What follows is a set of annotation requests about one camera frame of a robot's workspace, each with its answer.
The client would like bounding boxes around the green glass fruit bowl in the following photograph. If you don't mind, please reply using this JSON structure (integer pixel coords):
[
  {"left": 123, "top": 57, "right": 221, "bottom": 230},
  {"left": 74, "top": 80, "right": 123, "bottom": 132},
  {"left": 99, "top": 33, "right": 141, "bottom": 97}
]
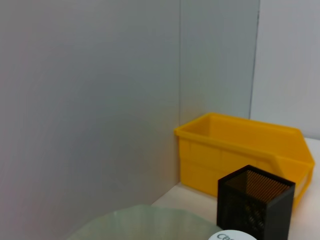
[{"left": 65, "top": 203, "right": 224, "bottom": 240}]

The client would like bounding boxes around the black mesh pen holder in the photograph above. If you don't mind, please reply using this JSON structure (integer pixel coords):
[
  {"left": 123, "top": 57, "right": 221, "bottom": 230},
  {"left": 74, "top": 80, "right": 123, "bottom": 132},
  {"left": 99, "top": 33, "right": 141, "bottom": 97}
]
[{"left": 216, "top": 164, "right": 297, "bottom": 240}]

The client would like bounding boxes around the yellow plastic bin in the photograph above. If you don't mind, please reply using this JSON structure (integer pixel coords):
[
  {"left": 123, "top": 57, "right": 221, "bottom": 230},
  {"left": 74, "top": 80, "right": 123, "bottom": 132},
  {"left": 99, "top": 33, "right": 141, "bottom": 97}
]
[{"left": 173, "top": 112, "right": 316, "bottom": 210}]

